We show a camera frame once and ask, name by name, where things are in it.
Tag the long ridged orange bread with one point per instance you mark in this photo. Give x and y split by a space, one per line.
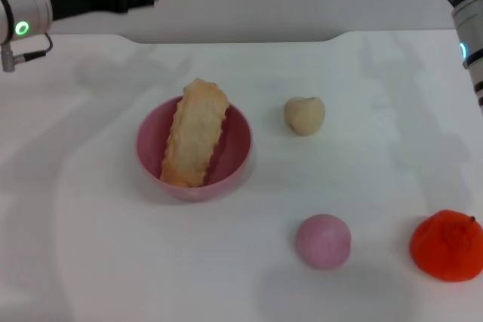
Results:
194 137

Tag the pink plastic bowl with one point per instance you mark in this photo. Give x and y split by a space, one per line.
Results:
234 141

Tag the beige peach-shaped bun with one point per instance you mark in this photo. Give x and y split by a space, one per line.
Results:
303 115

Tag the orange-red persimmon bun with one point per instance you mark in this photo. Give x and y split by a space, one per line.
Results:
449 250

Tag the pink round bun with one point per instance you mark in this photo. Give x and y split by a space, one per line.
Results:
322 243

